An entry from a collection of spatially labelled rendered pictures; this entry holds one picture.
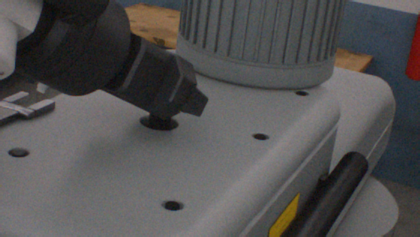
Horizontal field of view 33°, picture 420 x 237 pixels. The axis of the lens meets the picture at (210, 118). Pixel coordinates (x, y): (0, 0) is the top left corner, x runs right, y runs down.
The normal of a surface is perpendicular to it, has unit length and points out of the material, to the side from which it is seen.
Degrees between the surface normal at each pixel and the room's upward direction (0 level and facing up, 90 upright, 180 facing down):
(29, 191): 0
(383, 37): 90
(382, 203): 0
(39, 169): 0
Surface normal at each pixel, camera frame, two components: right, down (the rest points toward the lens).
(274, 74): 0.20, 0.39
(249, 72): -0.09, 0.36
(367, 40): -0.42, 0.29
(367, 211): 0.11, -0.92
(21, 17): 0.86, -0.17
